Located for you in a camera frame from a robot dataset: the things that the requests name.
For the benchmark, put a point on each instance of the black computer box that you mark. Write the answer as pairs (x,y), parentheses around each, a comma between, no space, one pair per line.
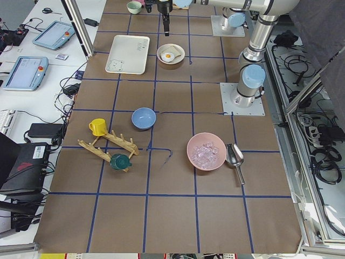
(22,167)

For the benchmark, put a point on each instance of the small card box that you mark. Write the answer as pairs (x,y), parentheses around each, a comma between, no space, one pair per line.
(61,56)

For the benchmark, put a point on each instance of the yellow mug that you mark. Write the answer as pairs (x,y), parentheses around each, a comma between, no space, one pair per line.
(98,127)

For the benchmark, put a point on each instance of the near teach pendant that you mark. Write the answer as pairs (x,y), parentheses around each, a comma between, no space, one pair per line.
(26,74)

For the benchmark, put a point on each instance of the black power adapter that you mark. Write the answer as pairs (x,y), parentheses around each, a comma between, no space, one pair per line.
(40,130)

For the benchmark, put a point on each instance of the teach pendant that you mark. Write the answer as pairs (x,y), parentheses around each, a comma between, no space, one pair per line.
(26,74)
(55,35)

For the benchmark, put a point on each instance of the pink bowl with ice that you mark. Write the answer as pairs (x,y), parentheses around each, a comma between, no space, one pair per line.
(206,151)

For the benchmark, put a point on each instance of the toy fried egg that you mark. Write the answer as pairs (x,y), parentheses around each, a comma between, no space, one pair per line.
(167,57)

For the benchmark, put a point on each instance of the far teach pendant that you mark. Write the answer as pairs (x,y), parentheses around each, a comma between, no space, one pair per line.
(55,35)

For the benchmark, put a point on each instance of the beige round plate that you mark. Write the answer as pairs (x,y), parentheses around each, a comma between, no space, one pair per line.
(176,60)

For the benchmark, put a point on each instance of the metal scoop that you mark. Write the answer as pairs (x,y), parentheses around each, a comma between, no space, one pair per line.
(235,158)

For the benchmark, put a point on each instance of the bread slice on plate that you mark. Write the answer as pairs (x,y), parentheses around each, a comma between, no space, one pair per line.
(174,50)

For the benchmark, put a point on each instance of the dark green mug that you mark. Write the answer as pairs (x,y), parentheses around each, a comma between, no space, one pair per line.
(120,162)

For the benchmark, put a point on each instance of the cream bear tray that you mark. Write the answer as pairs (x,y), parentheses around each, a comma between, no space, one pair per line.
(128,54)

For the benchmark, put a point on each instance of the white keyboard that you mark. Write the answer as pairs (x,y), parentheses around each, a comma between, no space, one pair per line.
(8,118)

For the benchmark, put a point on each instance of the black scissors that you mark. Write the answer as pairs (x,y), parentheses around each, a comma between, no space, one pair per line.
(49,11)

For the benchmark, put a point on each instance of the light green bowl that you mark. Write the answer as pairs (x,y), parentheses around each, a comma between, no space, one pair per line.
(134,7)

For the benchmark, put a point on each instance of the blue bowl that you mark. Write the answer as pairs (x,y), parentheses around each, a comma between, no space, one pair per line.
(143,118)

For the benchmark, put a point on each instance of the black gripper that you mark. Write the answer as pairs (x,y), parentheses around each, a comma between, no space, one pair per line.
(164,7)

